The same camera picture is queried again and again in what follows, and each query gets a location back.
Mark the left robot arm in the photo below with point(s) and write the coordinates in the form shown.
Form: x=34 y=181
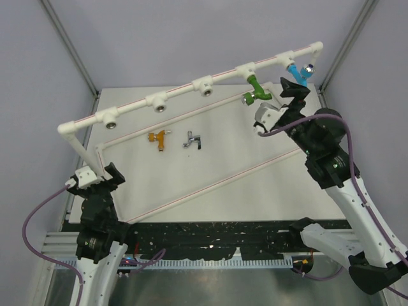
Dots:
x=101 y=241

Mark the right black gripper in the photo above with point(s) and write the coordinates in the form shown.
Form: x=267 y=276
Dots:
x=292 y=89

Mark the chrome water faucet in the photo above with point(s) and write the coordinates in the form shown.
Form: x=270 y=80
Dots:
x=192 y=139

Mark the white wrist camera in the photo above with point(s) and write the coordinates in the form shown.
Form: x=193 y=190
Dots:
x=267 y=116
x=83 y=178

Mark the white PVC pipe frame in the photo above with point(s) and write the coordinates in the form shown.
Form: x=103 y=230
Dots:
x=230 y=179

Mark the green water faucet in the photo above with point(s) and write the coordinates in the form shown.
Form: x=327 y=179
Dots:
x=248 y=98

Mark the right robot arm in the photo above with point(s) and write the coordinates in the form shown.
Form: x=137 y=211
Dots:
x=379 y=258

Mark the orange water faucet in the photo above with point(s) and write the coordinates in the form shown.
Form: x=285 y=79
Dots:
x=159 y=138

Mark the white slotted cable duct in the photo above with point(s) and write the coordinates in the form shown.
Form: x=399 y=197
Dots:
x=236 y=262

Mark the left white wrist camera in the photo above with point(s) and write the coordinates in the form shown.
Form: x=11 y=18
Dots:
x=83 y=178

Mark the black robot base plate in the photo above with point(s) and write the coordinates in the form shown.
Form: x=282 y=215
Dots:
x=213 y=241

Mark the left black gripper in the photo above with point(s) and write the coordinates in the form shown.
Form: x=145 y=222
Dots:
x=116 y=179

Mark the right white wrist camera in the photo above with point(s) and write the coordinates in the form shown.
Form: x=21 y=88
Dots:
x=267 y=116

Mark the blue water faucet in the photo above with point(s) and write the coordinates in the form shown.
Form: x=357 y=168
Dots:
x=302 y=76

